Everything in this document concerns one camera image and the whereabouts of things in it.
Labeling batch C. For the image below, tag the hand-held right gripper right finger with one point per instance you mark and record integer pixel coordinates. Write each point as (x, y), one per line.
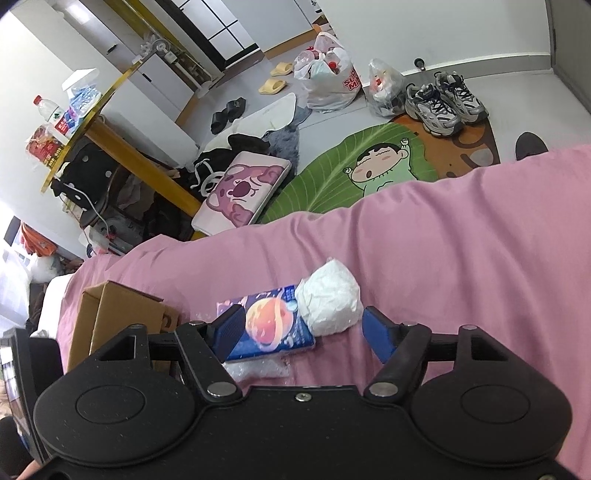
(379, 336)

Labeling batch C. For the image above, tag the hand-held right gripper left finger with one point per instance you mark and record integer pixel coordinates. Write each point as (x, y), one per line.
(230, 334)

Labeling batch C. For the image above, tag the blue tissue packet peach print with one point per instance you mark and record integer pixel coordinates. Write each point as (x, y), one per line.
(272, 323)

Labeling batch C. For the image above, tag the white cloth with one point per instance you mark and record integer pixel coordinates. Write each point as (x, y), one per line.
(328, 295)

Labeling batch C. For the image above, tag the brown cardboard box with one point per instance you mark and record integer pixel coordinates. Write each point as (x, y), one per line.
(111, 314)

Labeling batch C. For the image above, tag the clear plastic wrap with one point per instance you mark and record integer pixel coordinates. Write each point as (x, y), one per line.
(258, 369)

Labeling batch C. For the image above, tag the white bedding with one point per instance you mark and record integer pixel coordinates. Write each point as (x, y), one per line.
(46, 295)

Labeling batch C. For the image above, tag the pink bedsheet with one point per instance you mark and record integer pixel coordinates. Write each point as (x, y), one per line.
(461, 254)

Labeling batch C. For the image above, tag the orange cloth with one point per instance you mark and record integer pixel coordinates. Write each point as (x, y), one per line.
(37, 240)

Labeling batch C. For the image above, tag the pink cartoon bear cushion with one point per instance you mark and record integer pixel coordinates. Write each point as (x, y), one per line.
(240, 194)

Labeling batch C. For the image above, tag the green leaf cartoon rug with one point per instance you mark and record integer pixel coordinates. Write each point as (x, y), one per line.
(314, 184)

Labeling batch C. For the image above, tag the grey cloth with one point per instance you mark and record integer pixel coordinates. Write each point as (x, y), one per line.
(286, 141)

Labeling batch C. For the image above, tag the black polka dot bag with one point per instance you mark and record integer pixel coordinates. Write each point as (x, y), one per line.
(87, 166)

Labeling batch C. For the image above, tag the black slipper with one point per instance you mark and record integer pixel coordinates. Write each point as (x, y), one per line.
(234, 108)
(220, 122)

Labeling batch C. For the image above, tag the white bath mat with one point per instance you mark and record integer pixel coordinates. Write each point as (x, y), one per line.
(272, 115)

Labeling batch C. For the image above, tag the red snack bag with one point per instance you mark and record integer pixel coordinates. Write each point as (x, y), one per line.
(46, 145)

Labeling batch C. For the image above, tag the white oval table yellow leg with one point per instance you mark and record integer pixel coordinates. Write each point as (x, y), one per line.
(115, 141)

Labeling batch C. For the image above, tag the grey white sneaker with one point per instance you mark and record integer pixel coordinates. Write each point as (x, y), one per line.
(461, 97)
(431, 110)

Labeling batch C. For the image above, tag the dark brown round object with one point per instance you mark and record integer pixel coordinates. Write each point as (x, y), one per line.
(531, 145)

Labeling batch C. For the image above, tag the clear plastic bag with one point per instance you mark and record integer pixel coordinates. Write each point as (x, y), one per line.
(388, 90)

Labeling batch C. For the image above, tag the yellow slipper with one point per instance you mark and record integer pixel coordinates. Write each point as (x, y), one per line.
(281, 69)
(272, 86)

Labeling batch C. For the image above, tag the white plastic shopping bag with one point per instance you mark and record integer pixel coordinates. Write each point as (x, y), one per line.
(330, 83)

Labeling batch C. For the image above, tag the clear water bottle red cap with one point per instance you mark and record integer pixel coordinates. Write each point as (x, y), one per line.
(48, 110)

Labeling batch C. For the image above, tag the blue patterned tissue pack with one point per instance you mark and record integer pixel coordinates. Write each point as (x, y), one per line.
(78, 110)

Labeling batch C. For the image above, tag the white paper box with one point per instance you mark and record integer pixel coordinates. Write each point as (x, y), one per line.
(81, 79)

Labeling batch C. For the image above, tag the small desk fan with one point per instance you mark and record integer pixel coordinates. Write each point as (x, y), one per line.
(154, 47)

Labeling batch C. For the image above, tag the black framed glass door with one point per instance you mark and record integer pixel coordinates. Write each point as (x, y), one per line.
(217, 27)

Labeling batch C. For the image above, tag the white kitchen cabinet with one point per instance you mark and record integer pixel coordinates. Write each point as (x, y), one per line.
(309, 9)

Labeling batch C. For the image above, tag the grey wardrobe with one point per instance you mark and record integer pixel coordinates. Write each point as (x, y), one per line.
(570, 37)

